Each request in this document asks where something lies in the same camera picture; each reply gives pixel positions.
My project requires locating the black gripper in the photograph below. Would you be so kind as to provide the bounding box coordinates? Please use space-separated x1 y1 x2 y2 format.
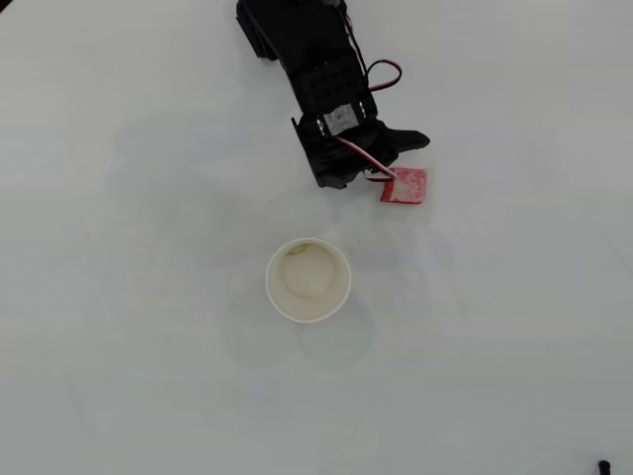
289 114 431 190

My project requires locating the red cube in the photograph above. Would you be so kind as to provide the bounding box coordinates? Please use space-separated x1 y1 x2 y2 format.
379 166 429 205

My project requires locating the white paper cup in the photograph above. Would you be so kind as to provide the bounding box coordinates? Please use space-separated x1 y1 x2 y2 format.
265 237 353 325

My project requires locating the red white black servo cable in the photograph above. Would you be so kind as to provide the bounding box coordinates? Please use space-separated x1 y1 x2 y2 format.
334 136 398 184

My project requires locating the red white black looped cable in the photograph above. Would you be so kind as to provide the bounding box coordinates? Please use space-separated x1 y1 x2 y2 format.
341 13 404 94

